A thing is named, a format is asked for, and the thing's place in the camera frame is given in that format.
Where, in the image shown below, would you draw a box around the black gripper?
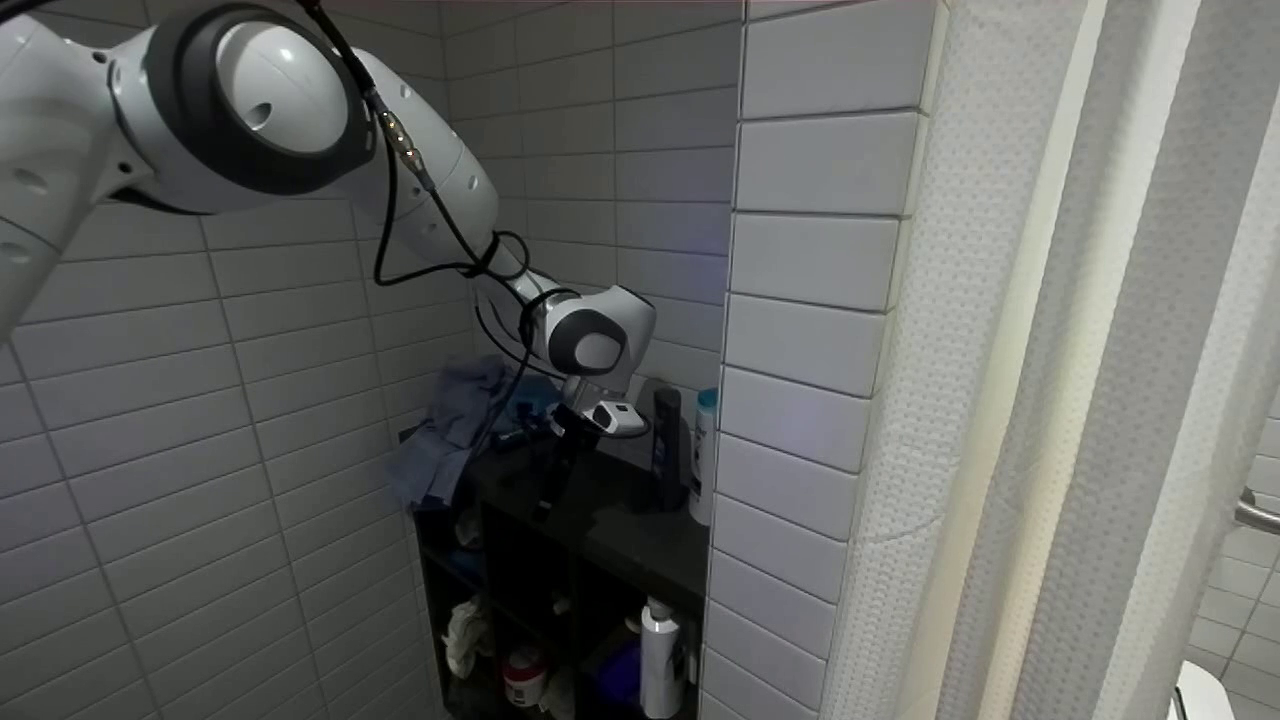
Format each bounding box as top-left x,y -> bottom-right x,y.
536,399 -> 608,543

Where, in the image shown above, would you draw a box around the black open shelf cabinet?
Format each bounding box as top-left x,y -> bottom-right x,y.
410,433 -> 712,720

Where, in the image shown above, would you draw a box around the dark shower gel bottle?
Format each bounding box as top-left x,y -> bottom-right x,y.
648,377 -> 692,517

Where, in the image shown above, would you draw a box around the blue towel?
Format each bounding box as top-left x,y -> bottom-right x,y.
382,356 -> 567,519

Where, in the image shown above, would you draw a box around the white bottle with blue cap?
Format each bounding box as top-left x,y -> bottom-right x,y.
686,383 -> 723,527

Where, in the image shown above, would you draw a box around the white cloth on shelf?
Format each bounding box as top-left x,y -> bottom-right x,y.
438,595 -> 493,685

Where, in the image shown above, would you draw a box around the red and white container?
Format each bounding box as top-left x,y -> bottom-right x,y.
499,642 -> 551,712

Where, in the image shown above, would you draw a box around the blue item on shelf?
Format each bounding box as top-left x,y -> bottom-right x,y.
589,642 -> 648,712

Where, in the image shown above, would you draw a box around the plain white bottle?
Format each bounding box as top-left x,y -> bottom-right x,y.
635,595 -> 690,720

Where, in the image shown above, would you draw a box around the white shower curtain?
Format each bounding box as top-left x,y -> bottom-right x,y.
816,0 -> 1280,720

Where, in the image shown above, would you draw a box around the white toilet edge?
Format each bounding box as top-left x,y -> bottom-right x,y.
1169,655 -> 1236,720

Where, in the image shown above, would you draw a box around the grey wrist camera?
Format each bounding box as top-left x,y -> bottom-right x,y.
582,390 -> 653,443

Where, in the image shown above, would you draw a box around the blue wrist mount plate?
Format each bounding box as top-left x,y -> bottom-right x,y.
509,366 -> 567,414

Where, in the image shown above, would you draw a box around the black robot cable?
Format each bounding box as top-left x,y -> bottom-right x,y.
298,0 -> 551,404

